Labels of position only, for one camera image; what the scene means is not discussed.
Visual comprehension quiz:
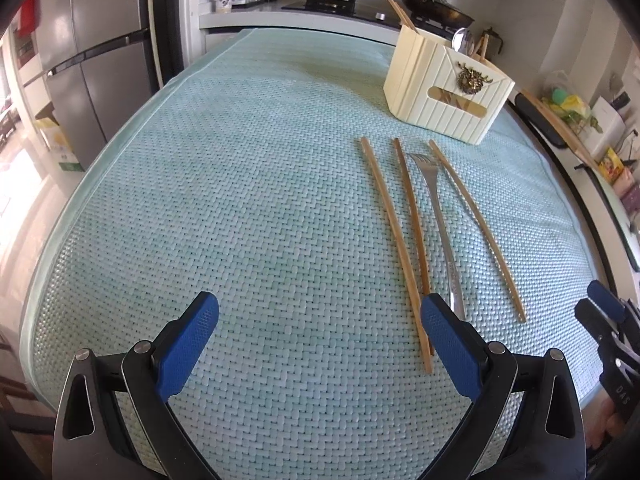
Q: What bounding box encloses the stainless steel fork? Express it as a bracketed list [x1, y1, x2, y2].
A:
[410, 153, 466, 321]

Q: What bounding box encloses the stainless steel spoon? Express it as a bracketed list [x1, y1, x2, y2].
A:
[451, 27, 475, 56]

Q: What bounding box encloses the wooden cutting board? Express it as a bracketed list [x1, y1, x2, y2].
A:
[520, 89, 599, 171]

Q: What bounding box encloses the white knife block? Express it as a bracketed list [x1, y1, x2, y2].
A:
[579, 96, 626, 162]

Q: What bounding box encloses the yellow green plastic bag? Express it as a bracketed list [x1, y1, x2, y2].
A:
[541, 70, 603, 134]

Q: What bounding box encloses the cream ribbed utensil holder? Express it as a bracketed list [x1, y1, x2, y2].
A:
[383, 25, 514, 145]

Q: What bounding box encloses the dark glass kettle jar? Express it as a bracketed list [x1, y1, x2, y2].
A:
[483, 27, 504, 61]

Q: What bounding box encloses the light blue woven table mat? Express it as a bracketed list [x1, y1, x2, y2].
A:
[21, 29, 601, 479]

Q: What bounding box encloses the dark wok with glass lid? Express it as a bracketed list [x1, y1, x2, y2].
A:
[401, 0, 474, 29]

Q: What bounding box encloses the grey double door refrigerator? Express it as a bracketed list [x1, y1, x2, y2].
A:
[36, 0, 158, 168]

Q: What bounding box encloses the black gas stove top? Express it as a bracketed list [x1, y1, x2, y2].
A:
[282, 0, 458, 38]

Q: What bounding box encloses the red hanging item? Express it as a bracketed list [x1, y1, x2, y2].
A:
[16, 0, 39, 38]

